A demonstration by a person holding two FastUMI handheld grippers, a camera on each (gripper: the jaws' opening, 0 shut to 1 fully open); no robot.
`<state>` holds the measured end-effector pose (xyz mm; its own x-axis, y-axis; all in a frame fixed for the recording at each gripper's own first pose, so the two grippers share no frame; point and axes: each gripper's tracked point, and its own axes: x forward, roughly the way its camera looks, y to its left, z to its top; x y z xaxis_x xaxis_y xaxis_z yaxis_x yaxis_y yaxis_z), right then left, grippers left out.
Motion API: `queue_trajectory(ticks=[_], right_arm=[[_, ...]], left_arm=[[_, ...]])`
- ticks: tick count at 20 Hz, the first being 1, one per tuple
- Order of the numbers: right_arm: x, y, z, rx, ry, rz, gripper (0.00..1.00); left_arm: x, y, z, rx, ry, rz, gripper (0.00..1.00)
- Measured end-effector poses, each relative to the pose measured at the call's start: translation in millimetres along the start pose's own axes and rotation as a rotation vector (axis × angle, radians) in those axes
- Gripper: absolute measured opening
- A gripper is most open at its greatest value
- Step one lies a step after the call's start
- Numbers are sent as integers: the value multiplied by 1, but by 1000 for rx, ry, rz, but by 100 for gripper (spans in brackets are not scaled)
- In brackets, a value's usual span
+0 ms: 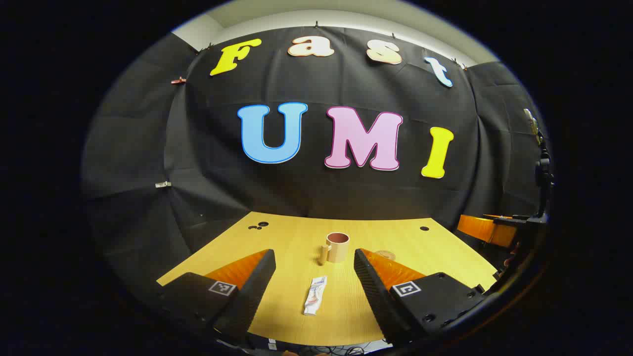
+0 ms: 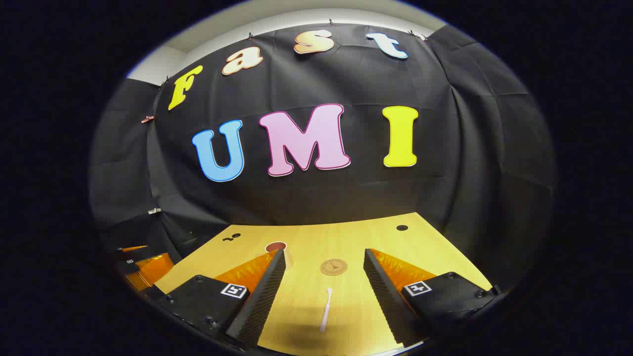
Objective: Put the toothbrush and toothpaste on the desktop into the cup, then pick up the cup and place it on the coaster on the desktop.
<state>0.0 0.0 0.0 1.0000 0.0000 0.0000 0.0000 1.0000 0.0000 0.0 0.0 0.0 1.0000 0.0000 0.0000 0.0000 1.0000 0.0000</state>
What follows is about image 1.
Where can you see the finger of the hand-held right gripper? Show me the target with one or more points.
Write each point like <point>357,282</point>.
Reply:
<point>484,230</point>

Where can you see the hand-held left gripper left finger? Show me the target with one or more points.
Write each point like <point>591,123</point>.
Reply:
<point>251,299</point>

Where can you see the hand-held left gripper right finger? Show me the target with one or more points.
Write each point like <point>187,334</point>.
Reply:
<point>378,296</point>

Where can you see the beige cup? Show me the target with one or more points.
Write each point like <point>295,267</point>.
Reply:
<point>340,252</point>

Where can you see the white toothpaste tube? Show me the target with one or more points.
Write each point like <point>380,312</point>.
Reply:
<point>315,296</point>

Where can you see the wooden desktop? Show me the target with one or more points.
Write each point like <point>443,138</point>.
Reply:
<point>296,247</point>

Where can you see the black backdrop cloth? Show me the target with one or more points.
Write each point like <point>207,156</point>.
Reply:
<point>346,198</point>

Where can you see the white clip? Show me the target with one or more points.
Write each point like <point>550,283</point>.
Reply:
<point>162,184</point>

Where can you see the orange clip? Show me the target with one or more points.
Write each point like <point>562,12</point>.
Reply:
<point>178,80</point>

